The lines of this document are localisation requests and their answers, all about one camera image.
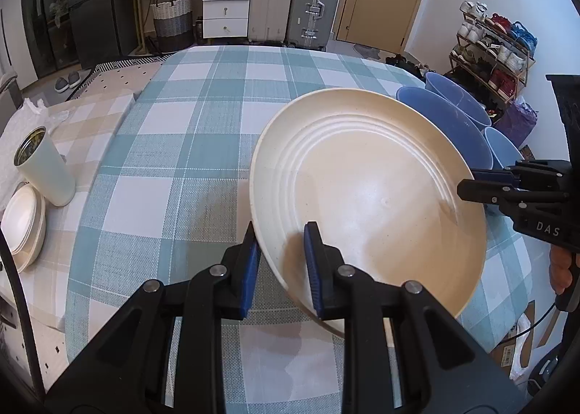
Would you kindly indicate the grey slipper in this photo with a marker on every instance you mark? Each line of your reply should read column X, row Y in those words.
column 74, row 77
column 61, row 84

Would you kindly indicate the white vanity desk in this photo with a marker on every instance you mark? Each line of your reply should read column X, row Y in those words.
column 226, row 1

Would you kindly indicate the person's right hand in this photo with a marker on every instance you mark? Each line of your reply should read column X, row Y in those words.
column 559, row 269

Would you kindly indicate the cream round plate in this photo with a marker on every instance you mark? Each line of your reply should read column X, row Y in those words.
column 362, row 196

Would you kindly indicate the dark bottle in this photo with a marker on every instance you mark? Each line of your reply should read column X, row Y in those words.
column 198, row 31

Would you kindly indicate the light blue bowl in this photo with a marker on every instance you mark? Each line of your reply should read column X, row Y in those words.
column 503, row 146

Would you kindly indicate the small door mat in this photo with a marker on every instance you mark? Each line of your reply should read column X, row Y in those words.
column 369, row 51

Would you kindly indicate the beige suitcase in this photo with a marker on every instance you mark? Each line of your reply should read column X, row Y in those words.
column 271, row 1

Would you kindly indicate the pile of scattered shoes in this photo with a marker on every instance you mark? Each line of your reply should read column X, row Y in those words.
column 408, row 64

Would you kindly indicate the white crumpled plastic bag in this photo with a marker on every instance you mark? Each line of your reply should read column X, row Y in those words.
column 31, row 112

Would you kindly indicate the white round dish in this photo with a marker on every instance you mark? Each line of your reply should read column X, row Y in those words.
column 31, row 255
column 22, row 214

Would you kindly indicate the dark glass cabinet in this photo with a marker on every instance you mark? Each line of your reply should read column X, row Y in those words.
column 50, row 10

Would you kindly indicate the white tumbler cup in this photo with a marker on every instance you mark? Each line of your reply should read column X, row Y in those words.
column 45, row 169

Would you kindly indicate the silver suitcase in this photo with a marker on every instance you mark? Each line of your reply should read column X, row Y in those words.
column 315, row 6

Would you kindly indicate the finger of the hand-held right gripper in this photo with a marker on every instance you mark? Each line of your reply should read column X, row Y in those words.
column 494, row 174
column 480, row 192

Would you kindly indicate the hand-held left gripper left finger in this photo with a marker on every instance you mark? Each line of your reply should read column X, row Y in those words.
column 249, row 269

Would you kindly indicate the beige checked cloth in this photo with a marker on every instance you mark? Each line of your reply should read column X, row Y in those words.
column 90, row 119

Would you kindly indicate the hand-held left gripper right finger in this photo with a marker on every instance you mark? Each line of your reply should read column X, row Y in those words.
column 312, row 269

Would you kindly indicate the purple bag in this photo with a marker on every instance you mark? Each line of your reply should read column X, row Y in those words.
column 516, row 121

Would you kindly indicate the dark grey refrigerator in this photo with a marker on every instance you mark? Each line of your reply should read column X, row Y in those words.
column 95, row 10

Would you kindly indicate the teal checked tablecloth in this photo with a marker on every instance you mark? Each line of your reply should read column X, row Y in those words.
column 181, row 146

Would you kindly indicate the grey white woven basket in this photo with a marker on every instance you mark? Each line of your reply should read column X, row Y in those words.
column 172, row 24

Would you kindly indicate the shoe rack with shoes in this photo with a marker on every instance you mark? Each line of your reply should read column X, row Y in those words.
column 498, row 47

